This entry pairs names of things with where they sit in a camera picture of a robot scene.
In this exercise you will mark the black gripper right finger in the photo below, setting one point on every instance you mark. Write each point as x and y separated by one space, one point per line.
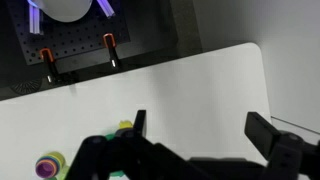
286 150

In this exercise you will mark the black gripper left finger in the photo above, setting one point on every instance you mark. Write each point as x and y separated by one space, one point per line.
100 156

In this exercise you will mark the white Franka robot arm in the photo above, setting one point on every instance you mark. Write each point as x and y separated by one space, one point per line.
63 10

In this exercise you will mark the yellow nested bowl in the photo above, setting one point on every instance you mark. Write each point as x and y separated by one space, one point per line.
55 162

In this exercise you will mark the purple bowl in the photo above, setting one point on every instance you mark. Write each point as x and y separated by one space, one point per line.
45 170

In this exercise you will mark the green toy with yellow feet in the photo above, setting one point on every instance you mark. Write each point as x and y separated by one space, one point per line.
126 124

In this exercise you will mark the black round perforated disc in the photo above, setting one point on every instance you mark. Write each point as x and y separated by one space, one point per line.
25 87

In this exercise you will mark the black perforated breadboard base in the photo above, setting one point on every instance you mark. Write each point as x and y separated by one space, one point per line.
76 36

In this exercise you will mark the purple lit aluminium bar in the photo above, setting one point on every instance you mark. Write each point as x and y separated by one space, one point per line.
34 20
106 8

